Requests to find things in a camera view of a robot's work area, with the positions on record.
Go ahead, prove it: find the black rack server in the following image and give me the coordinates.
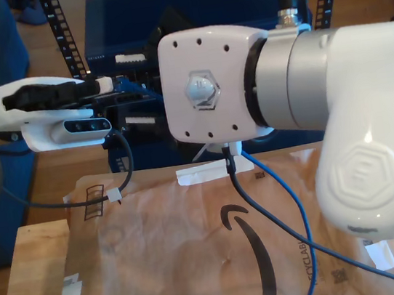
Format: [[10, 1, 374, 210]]
[[88, 64, 165, 110]]

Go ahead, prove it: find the dark blue base box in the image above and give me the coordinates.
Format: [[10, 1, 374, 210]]
[[105, 116, 329, 175]]

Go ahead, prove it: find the long white tape strip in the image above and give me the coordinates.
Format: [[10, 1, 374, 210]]
[[175, 156, 255, 188]]

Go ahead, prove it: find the blue slipper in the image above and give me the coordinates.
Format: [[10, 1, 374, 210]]
[[14, 3, 49, 29]]

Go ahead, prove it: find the brown packing paper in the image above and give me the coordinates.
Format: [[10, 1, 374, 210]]
[[35, 132, 394, 295]]

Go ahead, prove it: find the short white tape strip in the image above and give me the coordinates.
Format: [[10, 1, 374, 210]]
[[364, 240, 394, 273]]

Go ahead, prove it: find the blue network switch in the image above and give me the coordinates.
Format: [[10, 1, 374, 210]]
[[76, 0, 317, 76]]

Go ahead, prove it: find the black cable with white tag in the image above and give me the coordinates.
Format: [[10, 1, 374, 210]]
[[0, 120, 140, 220]]

